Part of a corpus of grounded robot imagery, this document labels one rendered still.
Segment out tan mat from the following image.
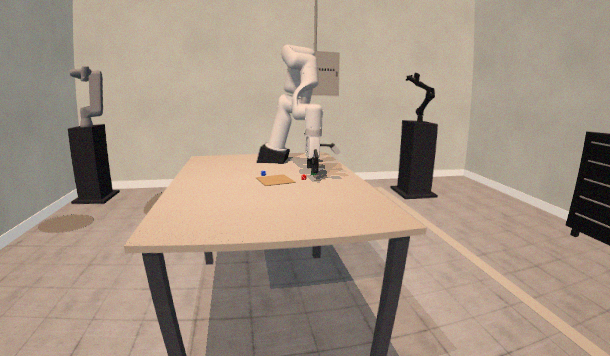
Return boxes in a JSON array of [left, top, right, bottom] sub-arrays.
[[256, 174, 296, 186]]

